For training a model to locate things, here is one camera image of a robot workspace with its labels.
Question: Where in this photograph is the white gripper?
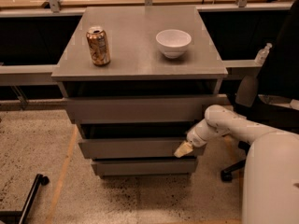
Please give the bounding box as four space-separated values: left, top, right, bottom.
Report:
174 123 207 158

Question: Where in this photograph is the grey drawer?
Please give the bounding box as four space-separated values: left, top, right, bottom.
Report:
66 94 230 124
78 136 206 160
92 157 197 176

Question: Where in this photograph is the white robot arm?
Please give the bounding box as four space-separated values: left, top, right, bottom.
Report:
175 105 299 224

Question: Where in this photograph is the grey bottom drawer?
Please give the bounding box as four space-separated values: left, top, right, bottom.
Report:
92 157 197 176

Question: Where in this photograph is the grey top drawer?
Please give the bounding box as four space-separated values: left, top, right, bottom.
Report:
66 94 230 124

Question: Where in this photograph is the grey drawer cabinet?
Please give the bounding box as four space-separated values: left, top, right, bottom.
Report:
52 7 227 177

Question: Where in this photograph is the black office chair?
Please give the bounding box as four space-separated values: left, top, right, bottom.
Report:
220 0 299 183

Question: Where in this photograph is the white ceramic bowl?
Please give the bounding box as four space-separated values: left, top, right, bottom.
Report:
156 29 192 59

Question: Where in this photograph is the clear plastic bottle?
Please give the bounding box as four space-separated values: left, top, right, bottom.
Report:
254 43 272 65

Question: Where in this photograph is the gold soda can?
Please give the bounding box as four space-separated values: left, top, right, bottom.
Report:
86 26 110 66

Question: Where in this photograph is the black chair base leg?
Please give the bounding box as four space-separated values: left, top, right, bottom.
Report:
0 174 50 224

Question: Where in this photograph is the grey metal railing frame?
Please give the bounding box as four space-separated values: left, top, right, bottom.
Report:
1 6 287 99

